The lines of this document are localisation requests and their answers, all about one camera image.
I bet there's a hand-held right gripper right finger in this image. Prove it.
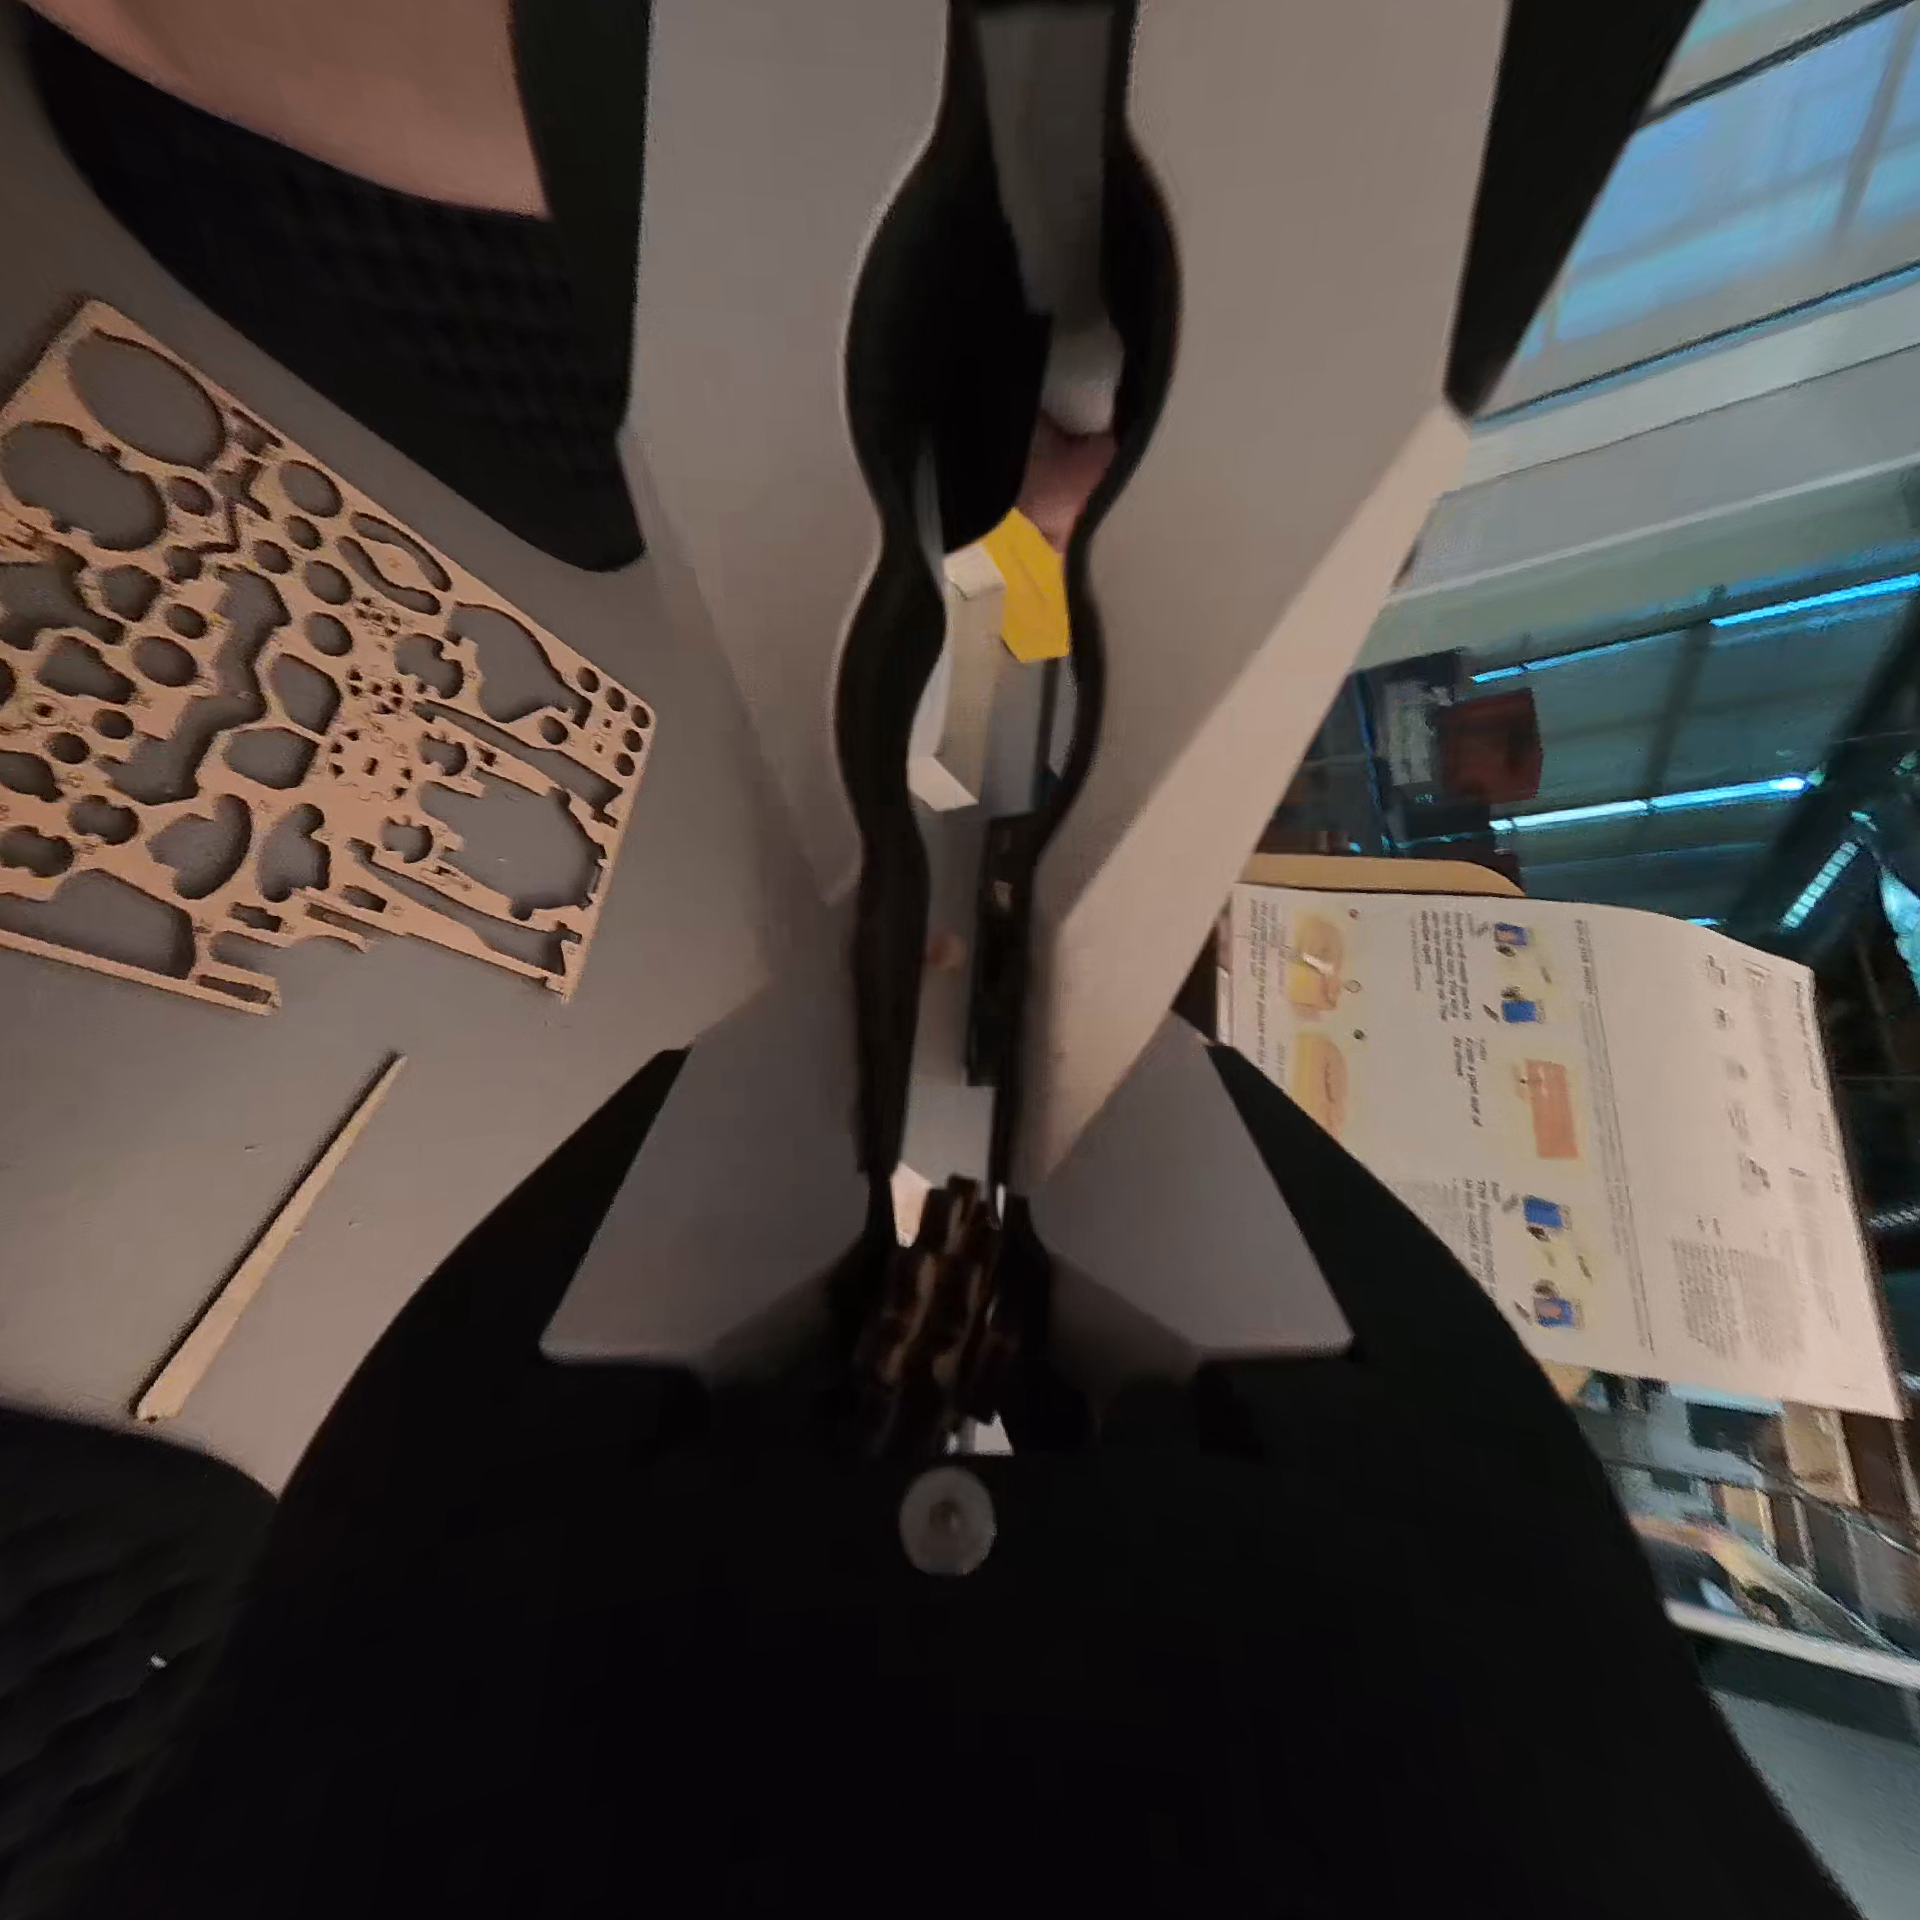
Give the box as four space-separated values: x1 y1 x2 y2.
1007 1020 1365 1369

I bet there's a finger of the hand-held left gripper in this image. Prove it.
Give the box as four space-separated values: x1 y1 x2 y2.
618 0 968 1181
989 0 1506 1194

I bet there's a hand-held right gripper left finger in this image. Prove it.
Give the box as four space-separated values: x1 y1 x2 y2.
542 994 902 1372

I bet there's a dark wooden gear stack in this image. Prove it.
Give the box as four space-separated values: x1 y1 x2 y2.
869 1176 1025 1429

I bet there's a person's left forearm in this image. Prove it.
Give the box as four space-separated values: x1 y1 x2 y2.
92 0 549 219

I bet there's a laser-cut wooden parts sheet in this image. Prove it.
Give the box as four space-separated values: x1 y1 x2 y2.
0 300 657 1016

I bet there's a person's left hand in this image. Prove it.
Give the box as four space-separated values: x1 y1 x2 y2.
1037 421 1120 547

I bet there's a large window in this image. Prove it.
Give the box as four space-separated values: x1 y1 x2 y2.
1477 0 1920 452

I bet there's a yellow plastic bin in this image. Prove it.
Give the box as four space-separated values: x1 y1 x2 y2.
989 507 1076 665

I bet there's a brown cardboard board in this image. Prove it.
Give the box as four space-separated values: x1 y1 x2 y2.
1240 851 1524 903

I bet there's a thin wooden stick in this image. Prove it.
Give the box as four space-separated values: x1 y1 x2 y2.
136 1054 408 1424

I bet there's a printed instruction sheet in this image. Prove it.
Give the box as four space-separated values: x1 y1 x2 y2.
1218 882 1909 1418

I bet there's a white box with rings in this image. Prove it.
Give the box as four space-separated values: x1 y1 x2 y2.
935 547 1010 813

